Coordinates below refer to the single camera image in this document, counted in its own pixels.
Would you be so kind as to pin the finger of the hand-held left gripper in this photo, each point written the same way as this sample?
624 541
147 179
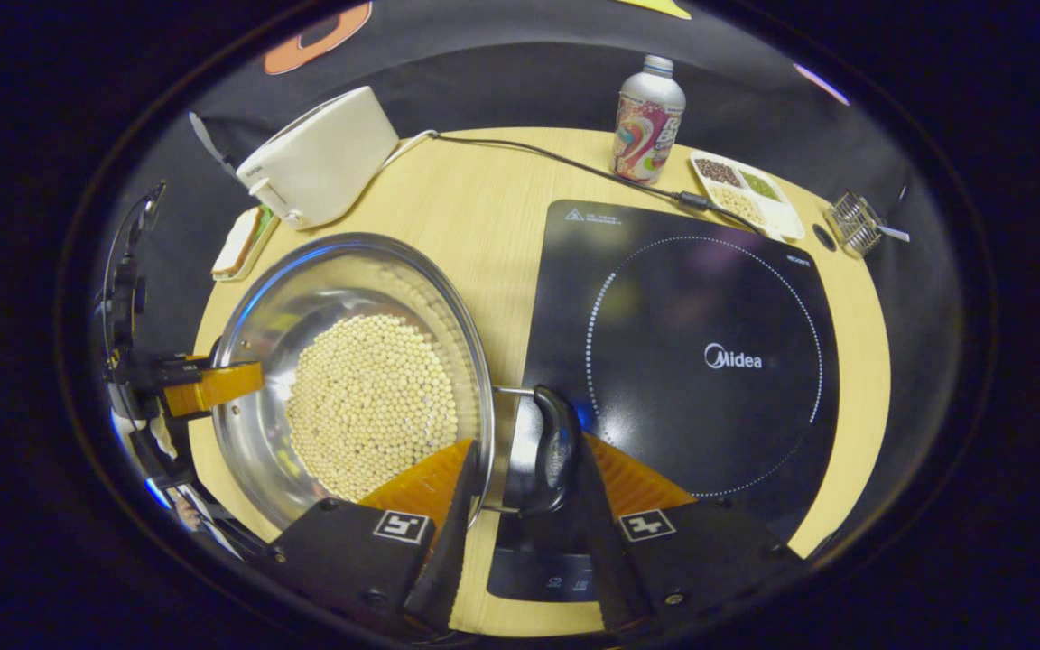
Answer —
213 386

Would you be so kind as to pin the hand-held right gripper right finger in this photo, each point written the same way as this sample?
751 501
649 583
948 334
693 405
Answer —
601 542

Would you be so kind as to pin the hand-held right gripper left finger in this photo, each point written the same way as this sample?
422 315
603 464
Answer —
457 542

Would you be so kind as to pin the pile of yellow soybeans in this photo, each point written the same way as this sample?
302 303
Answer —
371 406

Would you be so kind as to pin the black induction cooktop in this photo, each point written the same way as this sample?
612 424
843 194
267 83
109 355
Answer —
710 298

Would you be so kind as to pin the white bread sandwich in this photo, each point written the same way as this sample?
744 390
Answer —
236 244

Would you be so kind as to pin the pale green sandwich plate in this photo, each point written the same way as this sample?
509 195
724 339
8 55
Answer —
267 236

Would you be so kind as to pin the white toaster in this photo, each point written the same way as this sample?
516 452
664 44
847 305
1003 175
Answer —
330 153

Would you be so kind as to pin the white divided dish of beans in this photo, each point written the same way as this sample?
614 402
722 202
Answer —
786 221

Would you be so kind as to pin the black table grommet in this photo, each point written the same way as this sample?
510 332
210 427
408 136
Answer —
824 237

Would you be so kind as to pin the silver printed drink bottle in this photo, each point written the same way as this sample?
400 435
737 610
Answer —
646 126

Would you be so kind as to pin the small metal utensil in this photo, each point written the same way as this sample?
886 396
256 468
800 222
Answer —
895 234

